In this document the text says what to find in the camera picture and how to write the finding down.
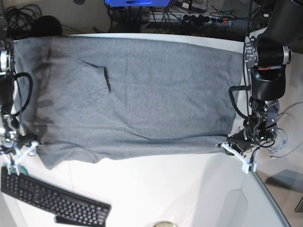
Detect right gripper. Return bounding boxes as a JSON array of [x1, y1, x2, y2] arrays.
[[0, 133, 43, 157]]

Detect black computer keyboard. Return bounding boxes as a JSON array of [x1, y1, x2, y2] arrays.
[[0, 166, 111, 227]]

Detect grey t-shirt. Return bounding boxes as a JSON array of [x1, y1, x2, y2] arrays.
[[15, 37, 242, 169]]

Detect round brass object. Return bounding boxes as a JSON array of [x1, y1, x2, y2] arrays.
[[153, 221, 177, 227]]

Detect coiled black floor cables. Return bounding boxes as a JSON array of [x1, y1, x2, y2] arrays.
[[4, 4, 42, 34]]

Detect blue base plate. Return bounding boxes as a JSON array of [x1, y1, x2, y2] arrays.
[[105, 0, 170, 7]]

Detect coiled white cable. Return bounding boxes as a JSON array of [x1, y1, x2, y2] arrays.
[[267, 102, 303, 159]]

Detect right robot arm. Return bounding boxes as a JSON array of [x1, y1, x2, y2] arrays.
[[0, 35, 41, 155]]

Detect green tape roll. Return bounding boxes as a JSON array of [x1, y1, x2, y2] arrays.
[[20, 166, 28, 176]]

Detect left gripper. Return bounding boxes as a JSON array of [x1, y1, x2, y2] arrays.
[[224, 129, 260, 156]]

